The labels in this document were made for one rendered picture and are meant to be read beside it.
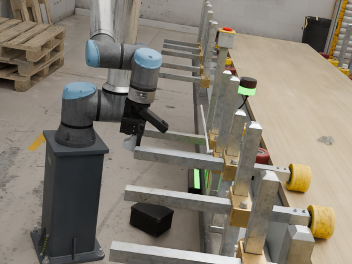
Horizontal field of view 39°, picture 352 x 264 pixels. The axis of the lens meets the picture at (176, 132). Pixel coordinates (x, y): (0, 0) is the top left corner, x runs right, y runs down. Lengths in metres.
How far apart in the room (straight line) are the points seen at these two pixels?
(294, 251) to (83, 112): 1.64
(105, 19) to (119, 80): 0.49
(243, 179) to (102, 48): 0.71
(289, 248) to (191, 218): 2.32
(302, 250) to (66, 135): 1.69
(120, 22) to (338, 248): 1.35
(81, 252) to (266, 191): 1.71
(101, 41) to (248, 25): 7.84
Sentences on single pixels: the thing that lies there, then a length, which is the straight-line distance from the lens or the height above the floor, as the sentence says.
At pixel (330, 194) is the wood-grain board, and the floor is 0.90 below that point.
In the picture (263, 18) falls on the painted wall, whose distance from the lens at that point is 9.48.
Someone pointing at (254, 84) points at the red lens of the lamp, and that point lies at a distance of 1.68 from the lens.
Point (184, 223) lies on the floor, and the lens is 2.98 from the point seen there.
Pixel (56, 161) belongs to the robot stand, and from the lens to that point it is 2.29.
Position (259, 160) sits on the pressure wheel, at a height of 0.89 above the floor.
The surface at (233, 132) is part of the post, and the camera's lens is 1.46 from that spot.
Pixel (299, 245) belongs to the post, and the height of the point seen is 1.16.
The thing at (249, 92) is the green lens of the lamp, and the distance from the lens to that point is 1.68.
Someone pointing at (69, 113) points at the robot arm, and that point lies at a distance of 2.27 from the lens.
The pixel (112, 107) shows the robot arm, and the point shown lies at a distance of 2.26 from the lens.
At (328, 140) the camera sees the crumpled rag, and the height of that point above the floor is 0.91.
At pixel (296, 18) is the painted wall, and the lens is 9.55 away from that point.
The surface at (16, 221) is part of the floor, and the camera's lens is 2.87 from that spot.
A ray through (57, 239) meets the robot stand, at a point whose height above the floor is 0.13.
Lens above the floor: 1.54
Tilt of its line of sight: 21 degrees down
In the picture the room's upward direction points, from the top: 9 degrees clockwise
